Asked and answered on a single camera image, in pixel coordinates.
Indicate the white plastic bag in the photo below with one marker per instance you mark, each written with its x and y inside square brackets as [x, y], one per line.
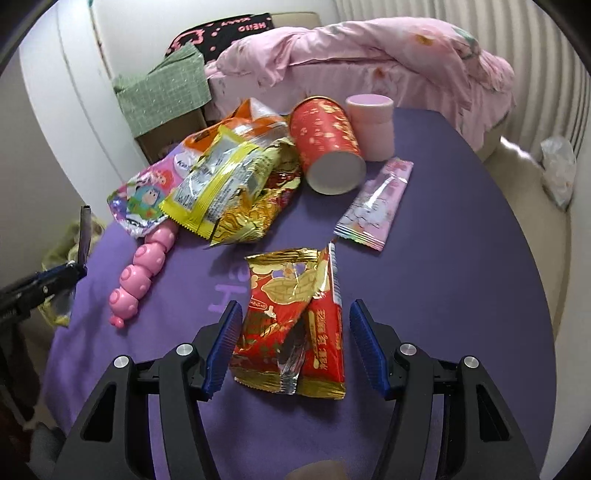
[559, 170]

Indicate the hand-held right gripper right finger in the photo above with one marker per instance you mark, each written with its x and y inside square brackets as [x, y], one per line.
[368, 353]

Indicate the wooden bedside table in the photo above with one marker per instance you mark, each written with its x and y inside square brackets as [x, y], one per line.
[171, 127]

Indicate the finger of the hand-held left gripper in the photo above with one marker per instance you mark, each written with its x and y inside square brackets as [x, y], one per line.
[55, 277]
[84, 240]

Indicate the red gold peanut snack packet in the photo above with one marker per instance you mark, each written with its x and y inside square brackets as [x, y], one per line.
[270, 318]

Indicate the pink caterpillar toy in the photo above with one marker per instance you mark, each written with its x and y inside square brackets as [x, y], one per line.
[138, 272]

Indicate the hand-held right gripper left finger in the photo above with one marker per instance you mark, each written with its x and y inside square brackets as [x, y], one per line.
[222, 353]

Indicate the olive snack packet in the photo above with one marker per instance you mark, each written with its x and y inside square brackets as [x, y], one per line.
[270, 164]

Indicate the purple mat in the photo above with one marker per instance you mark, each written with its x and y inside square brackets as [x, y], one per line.
[438, 300]

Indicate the pink cartoon tissue pack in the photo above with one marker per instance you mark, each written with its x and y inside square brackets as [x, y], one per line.
[143, 198]

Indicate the orange snack packet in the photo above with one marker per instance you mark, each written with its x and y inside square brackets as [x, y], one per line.
[249, 120]

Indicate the black pink printed pillow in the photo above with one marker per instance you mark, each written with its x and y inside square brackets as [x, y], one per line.
[217, 34]

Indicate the pink striped packet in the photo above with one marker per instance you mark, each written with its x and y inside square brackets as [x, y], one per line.
[374, 207]

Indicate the pink floral blanket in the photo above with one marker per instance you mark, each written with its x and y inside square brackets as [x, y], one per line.
[369, 55]

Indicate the green checked cloth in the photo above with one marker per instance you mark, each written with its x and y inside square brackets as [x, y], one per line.
[161, 87]

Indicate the yellow snack packet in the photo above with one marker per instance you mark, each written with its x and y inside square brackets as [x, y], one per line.
[207, 189]

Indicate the yellow plastic bag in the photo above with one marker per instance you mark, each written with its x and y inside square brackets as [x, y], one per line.
[64, 249]

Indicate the red paper cup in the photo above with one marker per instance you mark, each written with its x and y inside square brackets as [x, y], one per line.
[323, 134]

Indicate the pink cylindrical box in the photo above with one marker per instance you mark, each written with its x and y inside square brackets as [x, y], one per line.
[374, 129]

